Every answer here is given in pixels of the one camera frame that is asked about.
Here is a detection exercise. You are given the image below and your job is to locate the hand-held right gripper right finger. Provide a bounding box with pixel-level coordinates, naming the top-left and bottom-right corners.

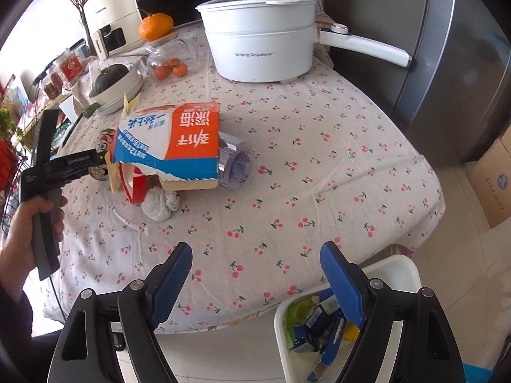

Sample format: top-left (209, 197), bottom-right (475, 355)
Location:
top-left (320, 240), bottom-right (466, 383)

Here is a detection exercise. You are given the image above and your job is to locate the large orange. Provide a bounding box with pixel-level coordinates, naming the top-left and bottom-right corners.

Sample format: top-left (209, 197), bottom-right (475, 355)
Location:
top-left (138, 13), bottom-right (175, 42)

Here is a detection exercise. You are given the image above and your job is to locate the red packet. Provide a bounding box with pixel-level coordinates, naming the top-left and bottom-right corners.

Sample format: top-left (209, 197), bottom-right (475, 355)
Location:
top-left (120, 163), bottom-right (149, 205)

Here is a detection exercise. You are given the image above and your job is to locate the crumpled white tissue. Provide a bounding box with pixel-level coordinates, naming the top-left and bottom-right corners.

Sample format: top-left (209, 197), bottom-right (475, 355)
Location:
top-left (141, 189), bottom-right (181, 222)

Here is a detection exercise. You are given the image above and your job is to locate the black pen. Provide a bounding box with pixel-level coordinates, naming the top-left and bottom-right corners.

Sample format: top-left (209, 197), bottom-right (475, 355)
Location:
top-left (60, 114), bottom-right (83, 147)

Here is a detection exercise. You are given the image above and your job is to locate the blue orange white paper bag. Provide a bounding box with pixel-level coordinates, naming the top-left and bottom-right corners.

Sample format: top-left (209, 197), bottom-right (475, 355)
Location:
top-left (110, 101), bottom-right (222, 180)

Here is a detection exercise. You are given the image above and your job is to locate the red basket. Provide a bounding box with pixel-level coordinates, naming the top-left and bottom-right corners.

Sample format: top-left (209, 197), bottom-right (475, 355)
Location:
top-left (0, 139), bottom-right (20, 192)

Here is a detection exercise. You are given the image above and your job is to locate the plain cardboard box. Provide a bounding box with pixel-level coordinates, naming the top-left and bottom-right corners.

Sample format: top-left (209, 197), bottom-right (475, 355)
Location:
top-left (465, 125), bottom-right (511, 230)

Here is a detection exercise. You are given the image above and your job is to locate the person's left hand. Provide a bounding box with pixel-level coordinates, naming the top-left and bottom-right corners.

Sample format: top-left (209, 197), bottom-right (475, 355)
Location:
top-left (0, 199), bottom-right (54, 284)

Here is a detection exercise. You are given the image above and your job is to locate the green pumpkin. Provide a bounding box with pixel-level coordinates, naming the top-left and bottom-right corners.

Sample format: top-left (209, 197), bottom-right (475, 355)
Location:
top-left (93, 63), bottom-right (130, 93)

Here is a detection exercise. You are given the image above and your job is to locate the cherry print tablecloth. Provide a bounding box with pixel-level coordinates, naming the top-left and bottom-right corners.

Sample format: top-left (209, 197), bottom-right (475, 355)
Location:
top-left (42, 18), bottom-right (446, 336)

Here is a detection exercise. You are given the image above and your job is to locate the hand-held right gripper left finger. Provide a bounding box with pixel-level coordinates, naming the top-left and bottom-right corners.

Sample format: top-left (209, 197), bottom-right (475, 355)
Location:
top-left (47, 241), bottom-right (194, 383)

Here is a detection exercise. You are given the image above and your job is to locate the person's left forearm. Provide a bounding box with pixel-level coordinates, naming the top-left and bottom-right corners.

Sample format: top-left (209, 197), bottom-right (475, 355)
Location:
top-left (0, 275), bottom-right (60, 383)

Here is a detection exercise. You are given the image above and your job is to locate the printed drink can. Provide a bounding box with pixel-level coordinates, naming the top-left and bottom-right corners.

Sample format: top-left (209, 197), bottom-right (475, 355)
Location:
top-left (88, 128), bottom-right (118, 182)

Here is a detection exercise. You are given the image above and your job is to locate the clear plastic bottle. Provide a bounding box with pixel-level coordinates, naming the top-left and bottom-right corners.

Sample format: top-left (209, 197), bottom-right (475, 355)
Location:
top-left (216, 130), bottom-right (253, 191)

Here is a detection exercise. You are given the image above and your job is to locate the grey refrigerator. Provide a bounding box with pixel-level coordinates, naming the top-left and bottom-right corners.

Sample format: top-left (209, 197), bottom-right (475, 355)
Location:
top-left (319, 0), bottom-right (511, 168)

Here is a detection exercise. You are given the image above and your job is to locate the white paper box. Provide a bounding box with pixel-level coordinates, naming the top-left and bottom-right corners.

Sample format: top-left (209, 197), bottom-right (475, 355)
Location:
top-left (59, 95), bottom-right (80, 122)

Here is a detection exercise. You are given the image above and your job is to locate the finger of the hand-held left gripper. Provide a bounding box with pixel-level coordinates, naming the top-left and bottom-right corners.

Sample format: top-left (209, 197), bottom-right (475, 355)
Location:
top-left (82, 148), bottom-right (110, 170)

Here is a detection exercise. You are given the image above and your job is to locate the green plant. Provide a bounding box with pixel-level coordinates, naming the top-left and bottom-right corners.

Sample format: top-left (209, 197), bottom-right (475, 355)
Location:
top-left (0, 108), bottom-right (27, 144)

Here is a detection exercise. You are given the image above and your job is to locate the glass jar with wooden lid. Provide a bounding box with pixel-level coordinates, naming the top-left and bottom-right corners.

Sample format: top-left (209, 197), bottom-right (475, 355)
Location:
top-left (146, 32), bottom-right (200, 81)

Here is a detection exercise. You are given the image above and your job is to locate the blue cardboard strip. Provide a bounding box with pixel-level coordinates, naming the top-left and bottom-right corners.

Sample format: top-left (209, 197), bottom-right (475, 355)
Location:
top-left (307, 315), bottom-right (349, 381)

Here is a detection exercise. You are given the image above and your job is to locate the white bowl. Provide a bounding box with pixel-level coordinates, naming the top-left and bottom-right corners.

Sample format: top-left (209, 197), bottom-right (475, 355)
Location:
top-left (88, 64), bottom-right (145, 116)

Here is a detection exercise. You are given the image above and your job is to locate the white electric cooking pot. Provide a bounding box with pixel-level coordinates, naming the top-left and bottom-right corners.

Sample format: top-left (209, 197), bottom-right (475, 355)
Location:
top-left (195, 0), bottom-right (412, 85)

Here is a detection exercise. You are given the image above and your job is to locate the white plastic bin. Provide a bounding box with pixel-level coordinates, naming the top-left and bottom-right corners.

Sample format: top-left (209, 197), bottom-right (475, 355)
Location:
top-left (273, 255), bottom-right (424, 383)

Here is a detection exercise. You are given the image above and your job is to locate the white air fryer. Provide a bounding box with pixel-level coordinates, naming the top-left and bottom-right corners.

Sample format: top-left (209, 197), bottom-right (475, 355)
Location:
top-left (82, 0), bottom-right (146, 58)

